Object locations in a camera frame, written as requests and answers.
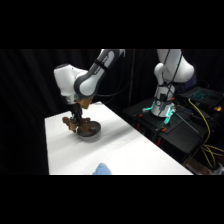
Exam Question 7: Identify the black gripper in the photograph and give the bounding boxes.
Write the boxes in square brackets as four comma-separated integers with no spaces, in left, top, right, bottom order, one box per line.
[68,101,84,128]

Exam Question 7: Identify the brown plush deer toy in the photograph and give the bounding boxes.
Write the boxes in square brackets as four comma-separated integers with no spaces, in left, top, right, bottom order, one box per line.
[61,116,101,134]

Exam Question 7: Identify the grey metal bowl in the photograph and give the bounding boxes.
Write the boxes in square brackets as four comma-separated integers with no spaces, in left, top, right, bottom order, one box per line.
[76,120,102,143]

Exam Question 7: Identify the blue cloth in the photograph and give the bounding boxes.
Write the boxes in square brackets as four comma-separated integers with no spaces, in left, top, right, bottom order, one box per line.
[92,162,112,176]

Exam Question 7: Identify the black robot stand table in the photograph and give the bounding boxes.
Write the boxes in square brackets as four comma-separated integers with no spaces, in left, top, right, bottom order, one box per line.
[122,97,224,165]

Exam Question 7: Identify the black laptop with lit keyboard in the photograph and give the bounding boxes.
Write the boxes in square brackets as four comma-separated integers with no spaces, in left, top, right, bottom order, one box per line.
[179,85,224,108]

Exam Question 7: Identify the tan wrist camera box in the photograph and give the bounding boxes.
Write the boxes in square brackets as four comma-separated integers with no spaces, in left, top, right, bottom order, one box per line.
[77,97,92,110]

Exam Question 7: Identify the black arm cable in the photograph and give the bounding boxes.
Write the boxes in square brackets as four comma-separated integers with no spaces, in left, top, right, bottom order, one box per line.
[94,78,135,98]

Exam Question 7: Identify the yellow cable bundle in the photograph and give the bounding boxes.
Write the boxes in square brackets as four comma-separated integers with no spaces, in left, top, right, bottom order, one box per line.
[187,98,224,169]

